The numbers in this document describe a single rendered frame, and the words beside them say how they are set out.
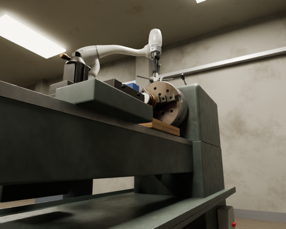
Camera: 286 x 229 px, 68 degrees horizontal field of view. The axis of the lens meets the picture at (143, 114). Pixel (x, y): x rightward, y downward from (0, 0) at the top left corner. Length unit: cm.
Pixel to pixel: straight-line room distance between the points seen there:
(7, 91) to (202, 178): 110
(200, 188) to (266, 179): 231
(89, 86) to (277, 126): 328
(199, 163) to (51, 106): 99
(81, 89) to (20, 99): 15
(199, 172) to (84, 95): 94
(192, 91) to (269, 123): 234
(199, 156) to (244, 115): 240
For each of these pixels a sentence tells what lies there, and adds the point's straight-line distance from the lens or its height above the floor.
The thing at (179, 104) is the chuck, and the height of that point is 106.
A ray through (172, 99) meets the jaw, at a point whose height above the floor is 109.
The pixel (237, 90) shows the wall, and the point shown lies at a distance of 377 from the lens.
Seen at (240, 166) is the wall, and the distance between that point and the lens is 358.
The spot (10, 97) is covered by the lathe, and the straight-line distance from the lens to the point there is 47.
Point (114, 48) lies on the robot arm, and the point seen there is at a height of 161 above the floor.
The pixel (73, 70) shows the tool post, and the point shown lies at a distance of 89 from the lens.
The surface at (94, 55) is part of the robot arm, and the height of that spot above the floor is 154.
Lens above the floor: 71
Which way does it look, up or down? 14 degrees up
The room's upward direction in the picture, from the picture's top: straight up
